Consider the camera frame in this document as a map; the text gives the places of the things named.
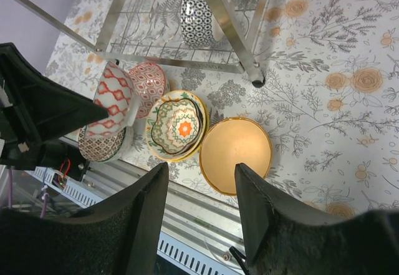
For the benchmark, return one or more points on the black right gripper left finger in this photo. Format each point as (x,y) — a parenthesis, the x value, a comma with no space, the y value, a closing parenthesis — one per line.
(93,228)

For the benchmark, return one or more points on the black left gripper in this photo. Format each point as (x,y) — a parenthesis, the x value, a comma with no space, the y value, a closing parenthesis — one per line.
(34,110)

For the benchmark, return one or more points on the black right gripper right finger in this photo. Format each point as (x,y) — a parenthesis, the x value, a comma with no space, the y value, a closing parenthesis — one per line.
(283,235)

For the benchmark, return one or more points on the red diamond white bowl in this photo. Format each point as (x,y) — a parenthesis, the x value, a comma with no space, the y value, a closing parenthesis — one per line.
(118,96)

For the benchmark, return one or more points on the tan yellow bowl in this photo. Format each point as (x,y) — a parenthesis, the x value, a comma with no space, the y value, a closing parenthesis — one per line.
(230,142)

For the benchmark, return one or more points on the black white patterned bowl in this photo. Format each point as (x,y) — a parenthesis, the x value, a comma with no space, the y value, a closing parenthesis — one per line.
(196,24)

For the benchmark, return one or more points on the steel two-tier dish rack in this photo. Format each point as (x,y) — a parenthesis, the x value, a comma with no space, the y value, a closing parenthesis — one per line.
(149,30)

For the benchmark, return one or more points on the brown lattice patterned bowl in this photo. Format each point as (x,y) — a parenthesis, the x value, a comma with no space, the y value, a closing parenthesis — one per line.
(102,150)

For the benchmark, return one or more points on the yellow rimmed floral bowl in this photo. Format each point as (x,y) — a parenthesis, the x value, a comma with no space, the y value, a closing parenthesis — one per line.
(204,118)

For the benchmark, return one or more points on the red patterned bowl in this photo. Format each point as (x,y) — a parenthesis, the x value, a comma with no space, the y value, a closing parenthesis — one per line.
(150,83)

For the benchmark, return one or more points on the scalloped green orange bowl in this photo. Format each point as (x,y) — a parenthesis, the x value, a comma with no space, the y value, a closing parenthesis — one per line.
(175,126)

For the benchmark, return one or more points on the aluminium rail frame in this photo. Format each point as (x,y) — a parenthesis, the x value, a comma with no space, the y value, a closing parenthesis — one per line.
(156,200)

